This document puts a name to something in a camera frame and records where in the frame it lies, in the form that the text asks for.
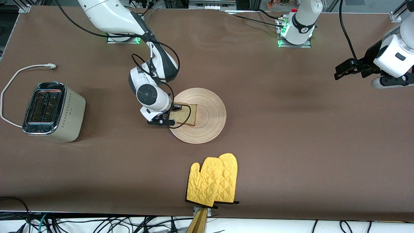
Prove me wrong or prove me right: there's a slice of brown bread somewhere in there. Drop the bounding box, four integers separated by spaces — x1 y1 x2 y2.
169 103 198 127

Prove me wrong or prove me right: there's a round wooden plate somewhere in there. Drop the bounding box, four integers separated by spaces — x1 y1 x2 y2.
167 87 227 144

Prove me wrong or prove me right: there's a cream and chrome toaster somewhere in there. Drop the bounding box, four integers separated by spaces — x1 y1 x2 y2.
22 82 86 143

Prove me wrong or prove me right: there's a small metal clamp plate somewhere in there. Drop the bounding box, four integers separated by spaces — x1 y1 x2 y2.
193 205 212 217

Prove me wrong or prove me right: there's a yellow quilted oven mitt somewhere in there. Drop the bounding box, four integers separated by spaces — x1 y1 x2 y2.
213 153 240 205
186 157 224 207

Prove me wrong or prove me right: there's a brown table cover sheet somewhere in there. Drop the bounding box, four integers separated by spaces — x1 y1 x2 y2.
0 5 414 222

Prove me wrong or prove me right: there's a brass coloured stand beam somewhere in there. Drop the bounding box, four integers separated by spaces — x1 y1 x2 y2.
186 208 208 233

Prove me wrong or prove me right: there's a grey metal box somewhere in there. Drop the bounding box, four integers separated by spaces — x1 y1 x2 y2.
189 0 237 9

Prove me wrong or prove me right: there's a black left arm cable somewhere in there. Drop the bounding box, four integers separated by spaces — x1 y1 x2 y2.
339 0 360 64

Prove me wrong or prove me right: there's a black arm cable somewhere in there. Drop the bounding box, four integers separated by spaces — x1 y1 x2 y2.
339 0 360 64
53 0 192 130

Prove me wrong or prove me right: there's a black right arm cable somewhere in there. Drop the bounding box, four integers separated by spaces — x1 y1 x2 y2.
53 0 192 130

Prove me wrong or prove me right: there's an aluminium frame profile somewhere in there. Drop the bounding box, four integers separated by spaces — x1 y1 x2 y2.
390 0 409 23
18 0 44 13

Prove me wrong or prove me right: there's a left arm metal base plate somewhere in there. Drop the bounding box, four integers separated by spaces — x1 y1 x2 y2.
277 16 312 49

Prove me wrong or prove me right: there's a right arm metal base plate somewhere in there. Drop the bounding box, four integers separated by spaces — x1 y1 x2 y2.
107 32 142 44

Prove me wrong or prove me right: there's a black base supply cable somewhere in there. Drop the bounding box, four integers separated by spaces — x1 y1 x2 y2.
231 14 283 28
257 9 285 20

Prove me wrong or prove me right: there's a teal floor cable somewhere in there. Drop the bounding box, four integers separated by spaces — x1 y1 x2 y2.
37 213 49 233

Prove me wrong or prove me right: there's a black looped floor cable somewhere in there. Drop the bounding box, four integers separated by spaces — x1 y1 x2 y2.
0 196 32 233

